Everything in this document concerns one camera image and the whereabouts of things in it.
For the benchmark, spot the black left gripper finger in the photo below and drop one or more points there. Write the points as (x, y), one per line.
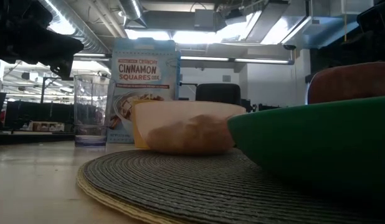
(63, 70)

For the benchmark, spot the clear drinking glass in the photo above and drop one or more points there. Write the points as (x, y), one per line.
(93, 105)

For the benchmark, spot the blue cinnamon squares cereal box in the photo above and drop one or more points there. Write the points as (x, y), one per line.
(142, 81)

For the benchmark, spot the brown cereal pieces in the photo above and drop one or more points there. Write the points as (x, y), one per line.
(192, 135)

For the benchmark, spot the brown toast slice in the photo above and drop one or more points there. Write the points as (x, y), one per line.
(348, 84)

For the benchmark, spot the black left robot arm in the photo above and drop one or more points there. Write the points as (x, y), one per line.
(15, 12)

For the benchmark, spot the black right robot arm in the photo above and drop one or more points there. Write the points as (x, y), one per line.
(376, 28)

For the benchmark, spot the ceiling strip light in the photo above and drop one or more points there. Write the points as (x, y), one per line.
(93, 55)
(242, 60)

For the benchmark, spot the yellow cup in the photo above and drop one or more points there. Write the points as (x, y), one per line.
(139, 137)

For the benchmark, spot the translucent white cereal bowl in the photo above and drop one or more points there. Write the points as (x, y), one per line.
(183, 112)

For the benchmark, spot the black toaster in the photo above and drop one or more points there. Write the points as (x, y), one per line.
(219, 95)

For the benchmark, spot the grey round woven placemat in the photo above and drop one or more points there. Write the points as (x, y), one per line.
(192, 189)

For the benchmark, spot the green plate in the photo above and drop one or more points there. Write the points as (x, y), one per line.
(320, 140)

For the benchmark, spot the silver ceiling ventilation duct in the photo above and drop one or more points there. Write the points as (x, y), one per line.
(96, 40)

